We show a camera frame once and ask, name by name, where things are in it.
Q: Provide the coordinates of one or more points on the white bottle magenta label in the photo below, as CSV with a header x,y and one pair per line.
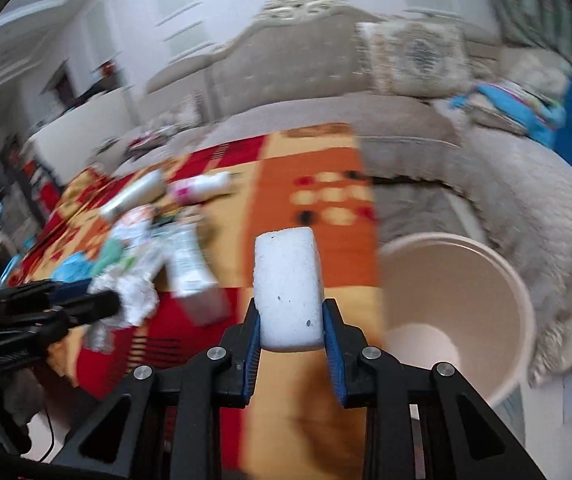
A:
x,y
198,188

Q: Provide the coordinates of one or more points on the white milk carton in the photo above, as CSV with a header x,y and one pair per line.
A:
x,y
188,260

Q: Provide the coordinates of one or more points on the patterned square cushion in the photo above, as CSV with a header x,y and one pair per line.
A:
x,y
413,55

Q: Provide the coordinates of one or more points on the white foam block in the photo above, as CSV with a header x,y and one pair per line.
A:
x,y
288,285

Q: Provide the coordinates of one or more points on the beige plastic bin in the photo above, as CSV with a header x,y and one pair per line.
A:
x,y
446,300

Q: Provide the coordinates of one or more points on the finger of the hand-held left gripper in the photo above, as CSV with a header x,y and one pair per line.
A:
x,y
25,342
80,304

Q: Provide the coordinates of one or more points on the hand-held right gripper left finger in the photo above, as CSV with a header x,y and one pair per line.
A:
x,y
251,355

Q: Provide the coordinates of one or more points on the white orange snack packet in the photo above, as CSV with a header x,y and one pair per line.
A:
x,y
133,225

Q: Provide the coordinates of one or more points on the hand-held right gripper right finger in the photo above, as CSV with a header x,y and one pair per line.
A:
x,y
333,355

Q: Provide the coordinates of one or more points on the white thermos bottle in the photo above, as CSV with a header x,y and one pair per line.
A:
x,y
133,192

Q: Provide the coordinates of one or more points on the beige quilted sofa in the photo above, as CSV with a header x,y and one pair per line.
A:
x,y
496,190

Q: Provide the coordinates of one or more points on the red orange printed blanket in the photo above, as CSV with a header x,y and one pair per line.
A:
x,y
311,170

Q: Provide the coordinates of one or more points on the white plastic wrap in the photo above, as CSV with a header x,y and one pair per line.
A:
x,y
133,295

